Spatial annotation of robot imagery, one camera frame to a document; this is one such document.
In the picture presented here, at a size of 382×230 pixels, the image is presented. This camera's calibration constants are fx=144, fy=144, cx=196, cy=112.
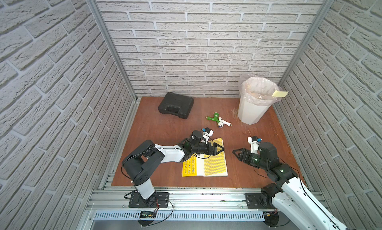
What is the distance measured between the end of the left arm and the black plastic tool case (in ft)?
1.15

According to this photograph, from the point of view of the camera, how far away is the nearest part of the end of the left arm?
710mm

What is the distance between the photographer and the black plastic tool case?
1074 mm
